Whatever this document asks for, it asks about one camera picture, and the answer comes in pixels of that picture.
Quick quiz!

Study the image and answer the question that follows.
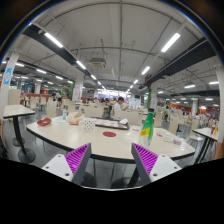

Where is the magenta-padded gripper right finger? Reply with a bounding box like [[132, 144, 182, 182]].
[[130, 142, 183, 186]]

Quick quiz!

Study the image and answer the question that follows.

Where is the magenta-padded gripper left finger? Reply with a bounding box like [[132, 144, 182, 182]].
[[41, 142, 93, 186]]

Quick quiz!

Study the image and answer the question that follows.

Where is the green-labelled clear drink bottle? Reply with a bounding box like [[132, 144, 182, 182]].
[[137, 107, 156, 150]]

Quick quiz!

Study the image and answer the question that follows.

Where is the clear plastic bag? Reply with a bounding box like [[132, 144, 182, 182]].
[[162, 131, 185, 145]]

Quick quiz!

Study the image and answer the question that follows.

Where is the small red packet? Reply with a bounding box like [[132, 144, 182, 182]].
[[36, 117, 53, 127]]

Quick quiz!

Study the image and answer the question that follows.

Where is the crumpled orange food wrapper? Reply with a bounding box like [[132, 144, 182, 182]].
[[65, 111, 85, 126]]

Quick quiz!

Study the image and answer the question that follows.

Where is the white polka dot mug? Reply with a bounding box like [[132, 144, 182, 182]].
[[79, 117, 97, 132]]

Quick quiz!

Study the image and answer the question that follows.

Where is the flat round red coaster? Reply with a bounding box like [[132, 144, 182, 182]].
[[102, 131, 117, 138]]

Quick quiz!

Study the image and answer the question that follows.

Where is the beige table with black legs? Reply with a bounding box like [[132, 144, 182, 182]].
[[191, 126, 220, 164]]

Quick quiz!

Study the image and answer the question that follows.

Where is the group of beige chairs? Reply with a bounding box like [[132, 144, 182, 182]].
[[7, 88, 189, 135]]

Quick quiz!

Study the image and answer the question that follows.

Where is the person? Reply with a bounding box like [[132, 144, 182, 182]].
[[112, 96, 130, 120], [55, 92, 63, 108]]

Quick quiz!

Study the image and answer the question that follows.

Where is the ceiling air conditioner unit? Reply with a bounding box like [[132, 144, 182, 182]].
[[89, 57, 107, 70]]

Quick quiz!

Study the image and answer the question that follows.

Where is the group of ceiling lights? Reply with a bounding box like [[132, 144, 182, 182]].
[[1, 31, 221, 111]]

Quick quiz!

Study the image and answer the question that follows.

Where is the beige table with black pedestal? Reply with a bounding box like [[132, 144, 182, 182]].
[[2, 104, 37, 164]]

